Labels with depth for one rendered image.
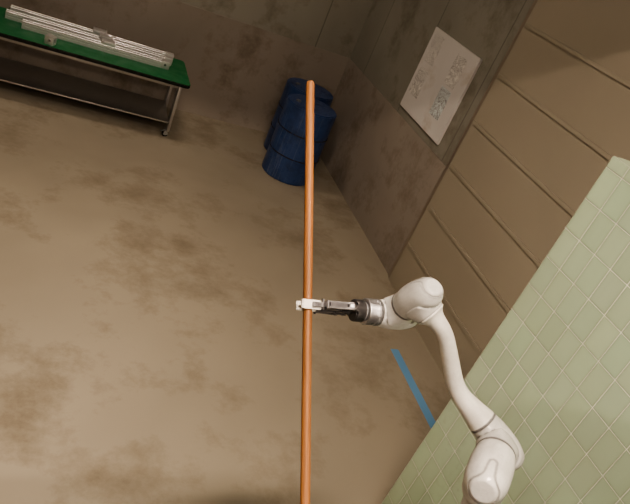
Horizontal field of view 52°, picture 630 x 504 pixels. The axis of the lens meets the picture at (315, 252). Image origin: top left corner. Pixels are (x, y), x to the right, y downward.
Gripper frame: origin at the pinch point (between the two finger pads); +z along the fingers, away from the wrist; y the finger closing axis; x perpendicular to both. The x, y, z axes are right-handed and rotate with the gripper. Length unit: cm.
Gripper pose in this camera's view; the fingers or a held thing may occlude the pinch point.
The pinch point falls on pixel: (308, 305)
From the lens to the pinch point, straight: 206.3
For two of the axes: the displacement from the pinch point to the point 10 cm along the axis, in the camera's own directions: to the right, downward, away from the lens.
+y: -4.7, 2.3, 8.5
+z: -8.8, -1.3, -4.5
